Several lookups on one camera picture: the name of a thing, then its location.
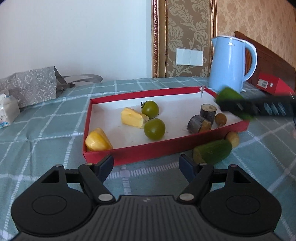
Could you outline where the green cucumber half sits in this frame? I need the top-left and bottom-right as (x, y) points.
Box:
(216, 87), (254, 121)
(192, 140), (232, 165)

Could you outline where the brown longan outside tray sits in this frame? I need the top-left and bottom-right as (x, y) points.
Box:
(225, 131), (240, 148)

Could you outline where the green tomato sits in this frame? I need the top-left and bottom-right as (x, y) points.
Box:
(144, 118), (166, 141)
(141, 100), (159, 118)

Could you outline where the red rectangular box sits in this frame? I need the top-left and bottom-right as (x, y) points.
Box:
(256, 73), (295, 95)

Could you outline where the yellow fruit piece corner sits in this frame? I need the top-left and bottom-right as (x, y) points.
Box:
(85, 128), (113, 152)

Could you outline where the dark wooden headboard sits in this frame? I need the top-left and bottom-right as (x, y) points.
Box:
(234, 31), (295, 90)

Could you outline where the lying dark sugarcane piece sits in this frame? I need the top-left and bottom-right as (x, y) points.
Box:
(187, 115), (212, 134)

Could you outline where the brown longan in tray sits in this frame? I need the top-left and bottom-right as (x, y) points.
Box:
(215, 113), (227, 127)

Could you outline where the green tomato in tray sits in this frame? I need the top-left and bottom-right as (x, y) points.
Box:
(144, 118), (166, 141)

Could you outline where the upright dark sugarcane piece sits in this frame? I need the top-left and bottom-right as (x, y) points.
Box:
(200, 103), (217, 124)

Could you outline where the yellow fruit wedge centre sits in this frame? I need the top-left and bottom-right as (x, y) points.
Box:
(121, 108), (149, 128)

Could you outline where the light blue electric kettle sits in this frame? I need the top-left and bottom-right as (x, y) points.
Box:
(208, 35), (258, 93)

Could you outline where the red shallow cardboard tray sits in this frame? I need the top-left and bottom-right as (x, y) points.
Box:
(83, 87), (249, 165)

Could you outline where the grey patterned gift bag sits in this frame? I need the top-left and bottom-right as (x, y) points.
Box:
(1, 66), (103, 108)

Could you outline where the white tissue pack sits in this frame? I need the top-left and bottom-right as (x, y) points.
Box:
(0, 93), (20, 128)

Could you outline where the white wall switch panel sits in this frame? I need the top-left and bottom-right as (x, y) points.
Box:
(176, 48), (203, 66)

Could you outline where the gold ornate picture frame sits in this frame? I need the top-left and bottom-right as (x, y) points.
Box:
(152, 0), (217, 77)

